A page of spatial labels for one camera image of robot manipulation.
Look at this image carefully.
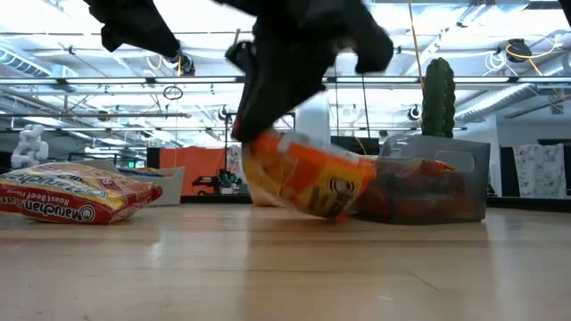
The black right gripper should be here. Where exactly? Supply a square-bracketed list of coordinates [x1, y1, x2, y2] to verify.
[213, 0, 396, 144]

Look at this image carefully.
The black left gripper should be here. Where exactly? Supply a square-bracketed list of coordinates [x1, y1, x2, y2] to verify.
[82, 0, 182, 59]

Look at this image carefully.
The orange ramen noodle pack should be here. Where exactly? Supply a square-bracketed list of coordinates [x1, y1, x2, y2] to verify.
[356, 158, 474, 219]
[242, 128, 378, 220]

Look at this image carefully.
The blue ramen noodle pack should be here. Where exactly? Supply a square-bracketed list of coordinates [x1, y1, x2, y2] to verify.
[117, 166, 162, 177]

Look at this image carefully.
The red roast beef ramen pack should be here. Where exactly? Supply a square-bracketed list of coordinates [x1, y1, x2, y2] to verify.
[0, 160, 164, 226]

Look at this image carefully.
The white column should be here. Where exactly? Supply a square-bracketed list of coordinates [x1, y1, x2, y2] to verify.
[296, 93, 332, 144]

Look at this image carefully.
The patterned white cloth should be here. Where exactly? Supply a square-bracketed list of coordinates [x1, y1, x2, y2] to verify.
[512, 143, 568, 198]
[226, 144, 244, 179]

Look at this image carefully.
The orange partition panel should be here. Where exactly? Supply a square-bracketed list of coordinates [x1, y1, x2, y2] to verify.
[159, 145, 228, 196]

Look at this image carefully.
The green cactus plant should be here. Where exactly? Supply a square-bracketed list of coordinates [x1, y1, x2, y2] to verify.
[421, 56, 457, 138]

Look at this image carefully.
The light grey plastic bin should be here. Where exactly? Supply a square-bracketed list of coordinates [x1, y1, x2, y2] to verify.
[82, 160, 186, 207]

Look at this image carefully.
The white humanoid figure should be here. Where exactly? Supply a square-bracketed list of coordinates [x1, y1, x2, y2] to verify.
[9, 123, 50, 170]

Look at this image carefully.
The dark translucent plastic bin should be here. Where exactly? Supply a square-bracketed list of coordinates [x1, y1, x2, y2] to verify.
[352, 135, 491, 226]

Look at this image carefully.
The black hanging cable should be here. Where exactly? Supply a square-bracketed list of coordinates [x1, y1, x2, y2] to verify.
[360, 73, 371, 128]

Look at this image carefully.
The yellow hanging cable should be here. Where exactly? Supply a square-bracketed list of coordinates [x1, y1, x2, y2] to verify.
[408, 0, 426, 90]

